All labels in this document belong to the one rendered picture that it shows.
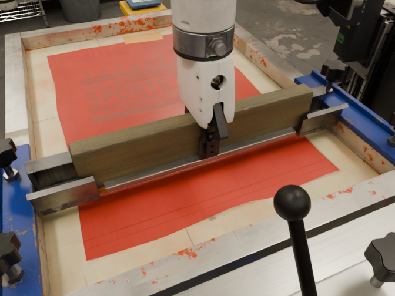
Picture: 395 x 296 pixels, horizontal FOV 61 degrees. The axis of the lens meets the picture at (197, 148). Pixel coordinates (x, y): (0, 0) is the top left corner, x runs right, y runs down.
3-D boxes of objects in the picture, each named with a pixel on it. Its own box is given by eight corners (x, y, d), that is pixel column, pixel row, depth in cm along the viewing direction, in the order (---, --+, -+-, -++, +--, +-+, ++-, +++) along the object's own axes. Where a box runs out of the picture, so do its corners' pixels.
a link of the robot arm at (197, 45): (252, 32, 37) (250, 56, 39) (218, 6, 43) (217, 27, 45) (190, 44, 35) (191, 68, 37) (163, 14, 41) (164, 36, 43)
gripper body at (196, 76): (250, 48, 39) (241, 124, 46) (213, 17, 46) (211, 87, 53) (190, 60, 37) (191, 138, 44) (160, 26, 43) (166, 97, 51)
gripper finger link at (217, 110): (234, 128, 41) (223, 145, 46) (211, 77, 44) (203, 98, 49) (226, 130, 41) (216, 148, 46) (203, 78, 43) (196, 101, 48)
